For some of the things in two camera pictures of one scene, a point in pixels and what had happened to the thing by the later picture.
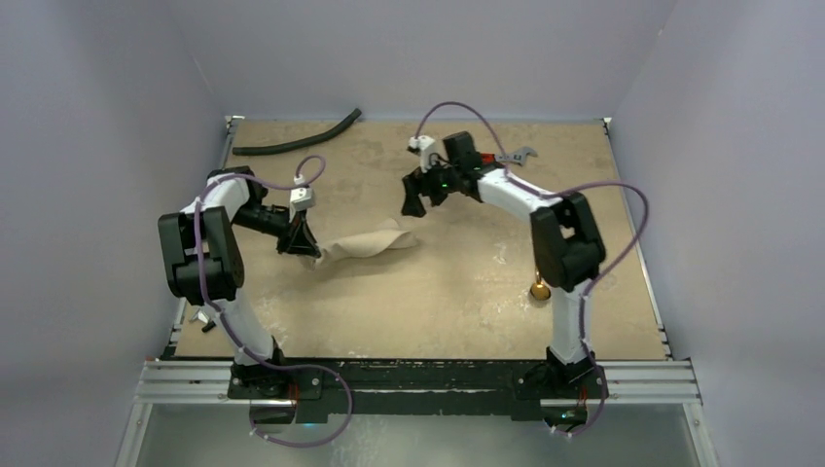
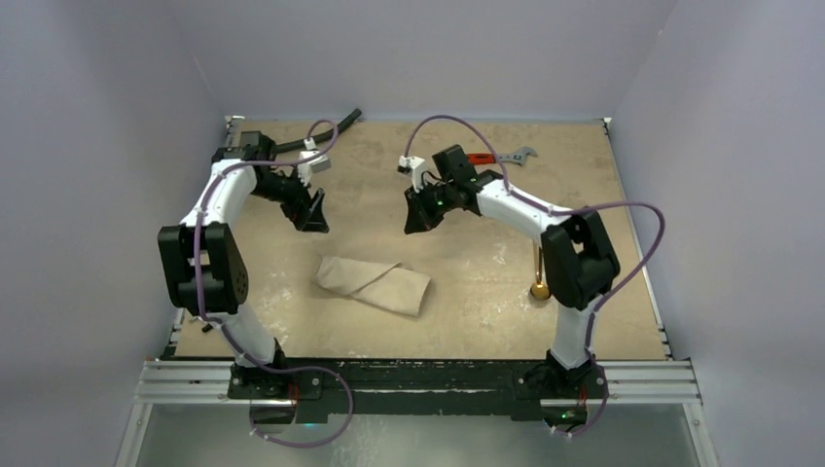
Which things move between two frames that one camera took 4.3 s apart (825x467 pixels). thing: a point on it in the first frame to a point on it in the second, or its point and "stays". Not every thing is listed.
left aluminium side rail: [179, 314] stays
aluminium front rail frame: [623, 383] stays
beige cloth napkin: [391, 236] to [382, 285]
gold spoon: [540, 291] stays
